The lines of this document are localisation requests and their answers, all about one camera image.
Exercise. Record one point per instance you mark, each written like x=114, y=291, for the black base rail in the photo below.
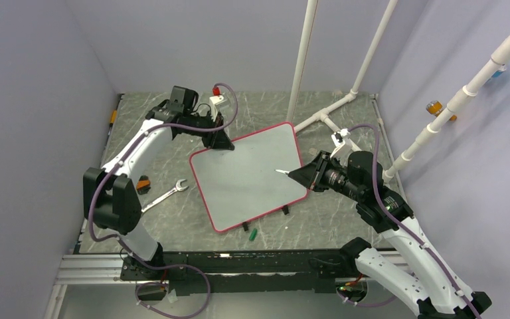
x=317, y=270

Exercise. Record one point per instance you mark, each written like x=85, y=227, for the aluminium extrusion rail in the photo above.
x=90, y=269

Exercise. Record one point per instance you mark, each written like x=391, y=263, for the orange wall knob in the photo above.
x=434, y=108

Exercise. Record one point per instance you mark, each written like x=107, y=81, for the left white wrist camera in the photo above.
x=216, y=101

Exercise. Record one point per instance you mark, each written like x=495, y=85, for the white PVC pipe frame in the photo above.
x=338, y=60

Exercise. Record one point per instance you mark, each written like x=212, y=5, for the white diagonal pipe rail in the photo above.
x=500, y=57

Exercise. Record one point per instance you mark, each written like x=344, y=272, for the silver open-end wrench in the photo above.
x=179, y=186

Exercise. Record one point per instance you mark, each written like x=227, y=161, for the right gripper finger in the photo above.
x=309, y=169
x=306, y=179

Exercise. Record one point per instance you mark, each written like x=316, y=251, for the blue wall knob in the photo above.
x=499, y=71

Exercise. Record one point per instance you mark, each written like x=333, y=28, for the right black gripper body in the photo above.
x=322, y=185

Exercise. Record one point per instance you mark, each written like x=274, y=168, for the pink framed whiteboard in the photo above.
x=242, y=185

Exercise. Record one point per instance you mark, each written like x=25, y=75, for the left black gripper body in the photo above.
x=208, y=122

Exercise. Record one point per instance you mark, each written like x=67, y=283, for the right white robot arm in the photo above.
x=432, y=289

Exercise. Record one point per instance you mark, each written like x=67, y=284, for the green marker cap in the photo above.
x=253, y=235

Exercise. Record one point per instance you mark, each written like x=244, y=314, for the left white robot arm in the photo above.
x=111, y=204

